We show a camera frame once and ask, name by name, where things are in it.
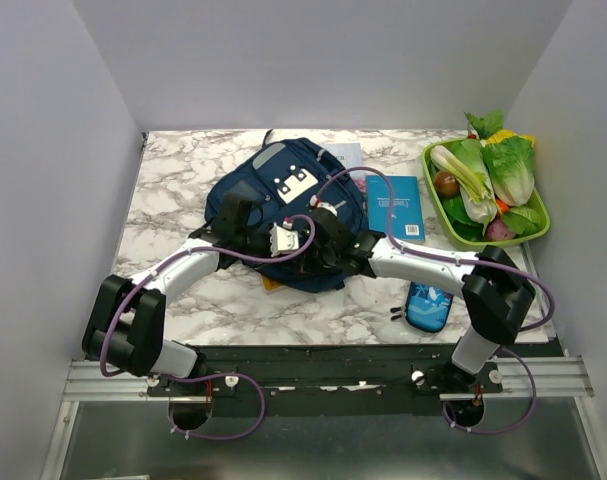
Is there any green plastic vegetable tray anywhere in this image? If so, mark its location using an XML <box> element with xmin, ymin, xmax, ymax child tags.
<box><xmin>423</xmin><ymin>135</ymin><xmax>550</xmax><ymax>251</ymax></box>

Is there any teal blue hardcover book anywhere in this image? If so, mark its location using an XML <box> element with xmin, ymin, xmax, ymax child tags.
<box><xmin>366</xmin><ymin>174</ymin><xmax>425</xmax><ymax>243</ymax></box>

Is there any black mounting rail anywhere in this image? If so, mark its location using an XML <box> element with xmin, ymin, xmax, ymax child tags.
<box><xmin>118</xmin><ymin>345</ymin><xmax>503</xmax><ymax>420</ymax></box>

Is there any brown round fruit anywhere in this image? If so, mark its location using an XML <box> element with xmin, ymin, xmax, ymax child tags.
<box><xmin>433</xmin><ymin>171</ymin><xmax>460</xmax><ymax>199</ymax></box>

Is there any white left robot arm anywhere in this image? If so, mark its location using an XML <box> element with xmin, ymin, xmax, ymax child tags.
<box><xmin>82</xmin><ymin>194</ymin><xmax>269</xmax><ymax>395</ymax></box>

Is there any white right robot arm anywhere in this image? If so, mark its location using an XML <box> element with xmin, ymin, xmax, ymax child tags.
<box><xmin>310</xmin><ymin>207</ymin><xmax>535</xmax><ymax>392</ymax></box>

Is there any purple onion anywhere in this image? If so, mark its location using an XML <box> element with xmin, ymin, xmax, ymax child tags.
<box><xmin>485</xmin><ymin>217</ymin><xmax>516</xmax><ymax>242</ymax></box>

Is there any black binder clip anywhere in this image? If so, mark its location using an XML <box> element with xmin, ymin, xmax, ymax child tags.
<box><xmin>390</xmin><ymin>307</ymin><xmax>407</xmax><ymax>321</ymax></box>

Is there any yellow paperback book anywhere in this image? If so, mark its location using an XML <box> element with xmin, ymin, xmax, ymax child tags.
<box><xmin>261</xmin><ymin>275</ymin><xmax>284</xmax><ymax>294</ymax></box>

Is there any navy blue student backpack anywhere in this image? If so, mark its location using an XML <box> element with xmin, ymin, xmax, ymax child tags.
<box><xmin>205</xmin><ymin>138</ymin><xmax>368</xmax><ymax>293</ymax></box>

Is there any blue pencil case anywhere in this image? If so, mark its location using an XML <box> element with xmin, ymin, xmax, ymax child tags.
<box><xmin>404</xmin><ymin>282</ymin><xmax>453</xmax><ymax>333</ymax></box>

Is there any white book with pink roses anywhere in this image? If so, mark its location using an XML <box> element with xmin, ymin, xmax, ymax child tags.
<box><xmin>321</xmin><ymin>143</ymin><xmax>367</xmax><ymax>195</ymax></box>

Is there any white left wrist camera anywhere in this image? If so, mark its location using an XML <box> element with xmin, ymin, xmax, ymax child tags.
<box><xmin>269</xmin><ymin>221</ymin><xmax>300</xmax><ymax>257</ymax></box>

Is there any green lettuce head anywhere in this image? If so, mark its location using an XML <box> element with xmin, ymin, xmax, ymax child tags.
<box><xmin>482</xmin><ymin>136</ymin><xmax>535</xmax><ymax>206</ymax></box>

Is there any aluminium frame rail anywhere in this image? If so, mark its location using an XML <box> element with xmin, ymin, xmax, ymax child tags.
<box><xmin>39</xmin><ymin>358</ymin><xmax>169</xmax><ymax>480</ymax></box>

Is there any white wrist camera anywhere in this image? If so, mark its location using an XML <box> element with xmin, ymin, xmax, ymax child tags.
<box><xmin>310</xmin><ymin>195</ymin><xmax>337</xmax><ymax>216</ymax></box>
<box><xmin>269</xmin><ymin>221</ymin><xmax>300</xmax><ymax>257</ymax></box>

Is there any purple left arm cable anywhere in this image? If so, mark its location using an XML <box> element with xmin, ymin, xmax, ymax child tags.
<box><xmin>99</xmin><ymin>214</ymin><xmax>317</xmax><ymax>443</ymax></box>

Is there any white green bok choy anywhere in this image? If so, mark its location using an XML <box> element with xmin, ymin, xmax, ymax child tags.
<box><xmin>429</xmin><ymin>138</ymin><xmax>499</xmax><ymax>227</ymax></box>

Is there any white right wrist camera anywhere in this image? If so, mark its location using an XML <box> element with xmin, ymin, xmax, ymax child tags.
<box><xmin>310</xmin><ymin>195</ymin><xmax>337</xmax><ymax>216</ymax></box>

